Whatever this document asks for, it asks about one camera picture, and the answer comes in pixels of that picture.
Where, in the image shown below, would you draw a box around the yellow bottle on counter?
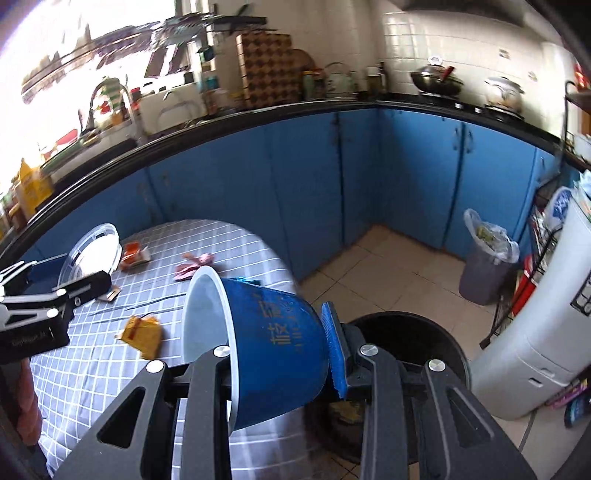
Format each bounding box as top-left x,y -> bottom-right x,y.
16,158 -> 54,217

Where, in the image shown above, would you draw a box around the grey bin with plastic bag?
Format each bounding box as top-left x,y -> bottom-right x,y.
458,209 -> 520,306

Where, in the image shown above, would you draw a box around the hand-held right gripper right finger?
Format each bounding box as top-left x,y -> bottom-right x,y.
321,301 -> 539,480

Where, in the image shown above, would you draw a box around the orange red wrapper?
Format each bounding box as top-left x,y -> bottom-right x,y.
119,241 -> 152,273

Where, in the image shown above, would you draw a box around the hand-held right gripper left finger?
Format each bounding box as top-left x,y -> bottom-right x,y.
48,344 -> 241,480

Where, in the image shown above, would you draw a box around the black trash bin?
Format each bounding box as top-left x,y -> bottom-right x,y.
300,311 -> 472,467

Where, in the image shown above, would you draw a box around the pink wrapper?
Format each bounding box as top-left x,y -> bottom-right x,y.
174,251 -> 217,281

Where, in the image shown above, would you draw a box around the person's left forearm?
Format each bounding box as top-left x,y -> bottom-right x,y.
0,360 -> 42,446

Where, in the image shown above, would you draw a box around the white floor appliance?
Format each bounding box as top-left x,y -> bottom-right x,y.
471,187 -> 591,421

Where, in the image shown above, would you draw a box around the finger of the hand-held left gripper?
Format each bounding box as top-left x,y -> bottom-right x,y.
0,254 -> 70,298
0,271 -> 114,329

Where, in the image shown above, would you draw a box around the black kitchen countertop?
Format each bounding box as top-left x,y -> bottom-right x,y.
0,99 -> 591,259

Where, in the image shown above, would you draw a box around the black wire rack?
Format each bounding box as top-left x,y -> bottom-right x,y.
480,80 -> 591,349

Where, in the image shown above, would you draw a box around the black wok with lid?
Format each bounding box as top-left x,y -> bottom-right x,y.
411,56 -> 465,97

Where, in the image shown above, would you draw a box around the pale green kettle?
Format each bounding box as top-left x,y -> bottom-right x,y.
324,62 -> 358,99

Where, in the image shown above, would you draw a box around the clear plastic lid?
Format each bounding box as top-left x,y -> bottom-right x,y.
58,223 -> 123,296

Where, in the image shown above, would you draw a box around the checkered wooden cutting board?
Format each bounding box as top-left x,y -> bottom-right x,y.
236,32 -> 305,110

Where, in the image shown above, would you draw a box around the blue kitchen cabinets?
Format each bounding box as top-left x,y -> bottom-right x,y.
0,104 -> 573,287

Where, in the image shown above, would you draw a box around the yellow orange packet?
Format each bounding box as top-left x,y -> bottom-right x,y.
119,315 -> 162,358

